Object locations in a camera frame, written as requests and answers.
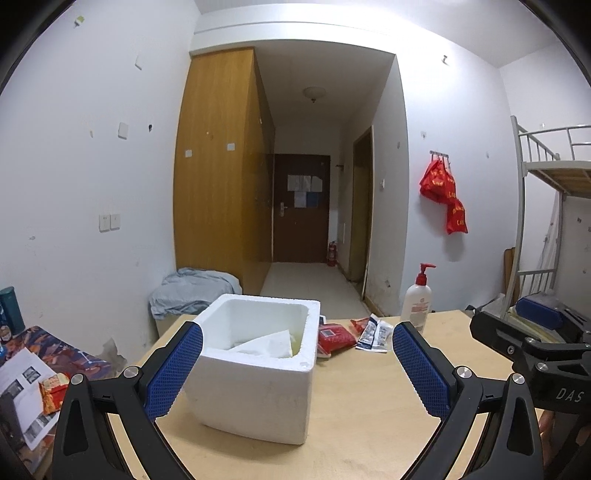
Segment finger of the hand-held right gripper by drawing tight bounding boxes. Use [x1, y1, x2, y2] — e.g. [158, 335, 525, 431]
[515, 294, 591, 344]
[470, 311, 561, 370]

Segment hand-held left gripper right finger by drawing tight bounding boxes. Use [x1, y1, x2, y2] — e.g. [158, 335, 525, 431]
[392, 322, 546, 480]

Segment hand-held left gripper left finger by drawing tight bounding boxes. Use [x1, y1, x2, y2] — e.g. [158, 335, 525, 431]
[51, 321, 204, 480]

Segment white foam box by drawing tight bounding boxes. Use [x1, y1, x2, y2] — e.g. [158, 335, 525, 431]
[184, 294, 321, 446]

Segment white face mask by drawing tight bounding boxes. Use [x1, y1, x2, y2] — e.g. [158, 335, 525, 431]
[231, 329, 293, 360]

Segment person's right forearm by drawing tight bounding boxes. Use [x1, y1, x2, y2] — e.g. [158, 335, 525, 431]
[538, 408, 591, 480]

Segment wooden board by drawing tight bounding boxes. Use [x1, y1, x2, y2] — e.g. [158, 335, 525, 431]
[502, 248, 519, 305]

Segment blue white sachet strip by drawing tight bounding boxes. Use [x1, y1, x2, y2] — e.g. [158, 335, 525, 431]
[374, 318, 394, 354]
[353, 315, 382, 352]

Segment white lotion pump bottle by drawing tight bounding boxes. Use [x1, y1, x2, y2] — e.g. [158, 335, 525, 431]
[405, 263, 437, 335]

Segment blue grey cloth pile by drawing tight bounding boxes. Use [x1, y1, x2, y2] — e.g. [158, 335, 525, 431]
[148, 267, 243, 320]

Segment red plastic packet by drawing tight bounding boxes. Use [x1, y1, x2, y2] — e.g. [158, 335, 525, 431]
[317, 323, 357, 358]

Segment patterned side table with papers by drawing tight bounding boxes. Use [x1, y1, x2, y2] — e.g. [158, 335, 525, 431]
[0, 325, 114, 476]

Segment orange red snack packet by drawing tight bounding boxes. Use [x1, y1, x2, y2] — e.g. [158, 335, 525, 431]
[37, 373, 71, 414]

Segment metal bunk bed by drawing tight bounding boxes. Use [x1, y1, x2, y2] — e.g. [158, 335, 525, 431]
[505, 115, 591, 319]

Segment printed paper sheet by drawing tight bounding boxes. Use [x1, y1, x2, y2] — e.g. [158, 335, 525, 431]
[0, 348, 58, 450]

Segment red printed plastic bag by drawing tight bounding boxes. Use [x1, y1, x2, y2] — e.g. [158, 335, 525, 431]
[419, 161, 468, 235]

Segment wooden side door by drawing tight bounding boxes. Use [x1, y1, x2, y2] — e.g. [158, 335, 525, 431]
[347, 126, 375, 283]

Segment dark green tumbler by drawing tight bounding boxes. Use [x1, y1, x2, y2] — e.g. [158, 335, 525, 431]
[0, 286, 25, 344]

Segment dark brown door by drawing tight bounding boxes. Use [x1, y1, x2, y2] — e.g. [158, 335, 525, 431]
[272, 154, 332, 264]

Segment wooden wardrobe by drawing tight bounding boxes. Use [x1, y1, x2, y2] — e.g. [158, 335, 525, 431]
[173, 47, 276, 287]

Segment paper notices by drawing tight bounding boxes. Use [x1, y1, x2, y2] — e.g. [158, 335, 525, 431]
[287, 174, 323, 208]

